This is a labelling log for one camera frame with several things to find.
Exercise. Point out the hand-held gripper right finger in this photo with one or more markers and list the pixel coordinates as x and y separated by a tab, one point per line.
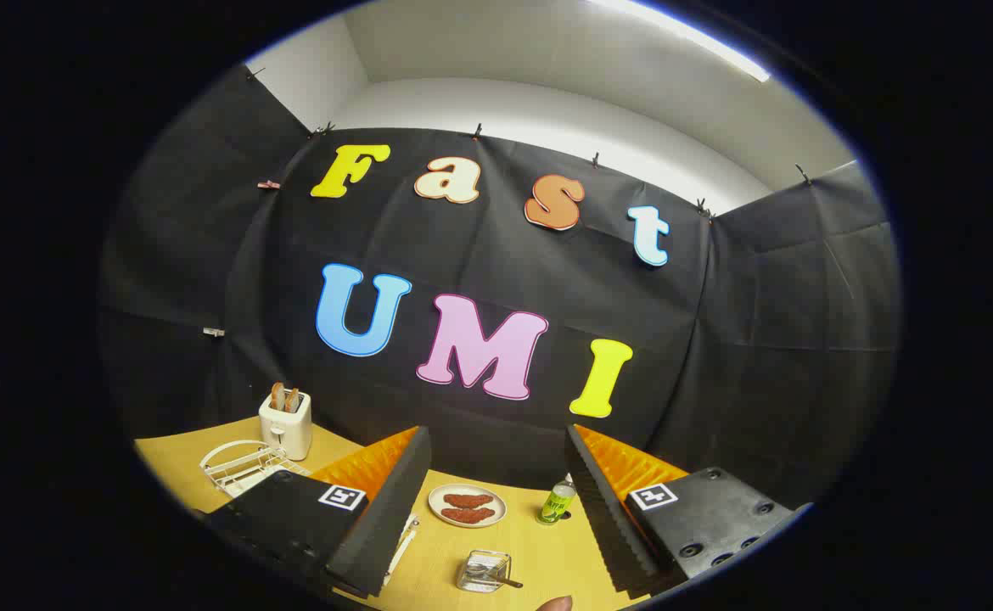
607	518

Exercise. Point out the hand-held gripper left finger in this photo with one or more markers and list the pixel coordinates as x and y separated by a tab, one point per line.
382	518

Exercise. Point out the white plate with meat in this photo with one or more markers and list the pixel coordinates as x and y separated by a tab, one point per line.
467	519

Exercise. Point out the green label drink bottle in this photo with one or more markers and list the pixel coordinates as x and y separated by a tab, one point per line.
557	505

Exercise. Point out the reddish brown meat piece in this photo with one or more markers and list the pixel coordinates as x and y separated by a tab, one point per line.
468	501
467	514

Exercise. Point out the white toaster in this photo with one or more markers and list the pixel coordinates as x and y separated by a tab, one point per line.
286	433

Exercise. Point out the toasted bread slice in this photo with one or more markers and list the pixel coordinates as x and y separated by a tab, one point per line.
292	400
277	397

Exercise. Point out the black backdrop cloth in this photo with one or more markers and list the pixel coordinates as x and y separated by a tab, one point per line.
505	255

